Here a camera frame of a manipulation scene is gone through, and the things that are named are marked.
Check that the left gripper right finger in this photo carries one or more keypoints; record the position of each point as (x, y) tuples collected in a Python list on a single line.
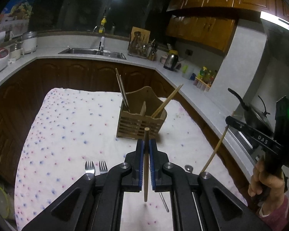
[(199, 202)]

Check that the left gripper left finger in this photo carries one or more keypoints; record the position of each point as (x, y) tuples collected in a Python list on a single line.
[(94, 202)]

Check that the metal chopstick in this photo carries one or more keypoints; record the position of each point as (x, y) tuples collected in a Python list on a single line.
[(164, 202), (124, 93)]

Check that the person's right hand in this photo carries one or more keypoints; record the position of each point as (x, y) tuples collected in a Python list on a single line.
[(275, 185)]

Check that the metal fork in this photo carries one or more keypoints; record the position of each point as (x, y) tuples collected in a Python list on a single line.
[(90, 168), (103, 167)]

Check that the metal spoon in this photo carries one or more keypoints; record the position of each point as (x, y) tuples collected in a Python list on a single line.
[(189, 168)]

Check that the white dotted table cloth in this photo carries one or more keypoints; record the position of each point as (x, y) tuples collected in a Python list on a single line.
[(73, 127)]

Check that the spice jar rack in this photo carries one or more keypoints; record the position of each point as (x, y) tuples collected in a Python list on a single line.
[(201, 85)]

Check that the wooden utensil holder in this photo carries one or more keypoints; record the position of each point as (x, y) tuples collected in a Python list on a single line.
[(134, 118)]

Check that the green oil bottle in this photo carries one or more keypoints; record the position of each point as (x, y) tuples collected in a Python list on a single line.
[(202, 73)]

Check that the white plastic cup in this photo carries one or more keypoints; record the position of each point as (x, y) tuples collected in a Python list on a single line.
[(185, 71)]

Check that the lower wooden cabinets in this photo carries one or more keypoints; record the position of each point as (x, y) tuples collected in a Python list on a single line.
[(22, 95)]

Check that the wooden cabinets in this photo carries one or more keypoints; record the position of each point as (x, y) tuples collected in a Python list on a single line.
[(22, 95), (212, 22)]

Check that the stainless electric kettle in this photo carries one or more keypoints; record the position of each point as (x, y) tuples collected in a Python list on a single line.
[(171, 60)]

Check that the stainless steel sink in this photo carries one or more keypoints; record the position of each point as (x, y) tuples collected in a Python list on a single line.
[(95, 52)]

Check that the upper wooden cabinets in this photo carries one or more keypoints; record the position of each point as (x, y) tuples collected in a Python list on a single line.
[(212, 22)]

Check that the white faucet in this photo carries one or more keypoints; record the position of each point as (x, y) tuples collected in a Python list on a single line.
[(101, 44)]

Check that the dish drying rack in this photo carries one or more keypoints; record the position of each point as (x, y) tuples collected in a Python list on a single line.
[(143, 50)]

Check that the small white pot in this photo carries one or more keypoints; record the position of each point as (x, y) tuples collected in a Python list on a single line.
[(16, 51)]

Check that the wooden cutting board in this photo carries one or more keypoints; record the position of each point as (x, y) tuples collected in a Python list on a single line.
[(141, 35)]

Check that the silver rice cooker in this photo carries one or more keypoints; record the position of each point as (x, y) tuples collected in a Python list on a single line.
[(29, 42)]

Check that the yellow dish soap bottle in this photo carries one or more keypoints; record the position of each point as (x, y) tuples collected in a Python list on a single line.
[(101, 29)]

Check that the wall power socket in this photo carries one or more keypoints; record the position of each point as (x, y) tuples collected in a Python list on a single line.
[(189, 52)]

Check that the fruit beach wall poster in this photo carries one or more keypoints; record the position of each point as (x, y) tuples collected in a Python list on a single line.
[(14, 19)]

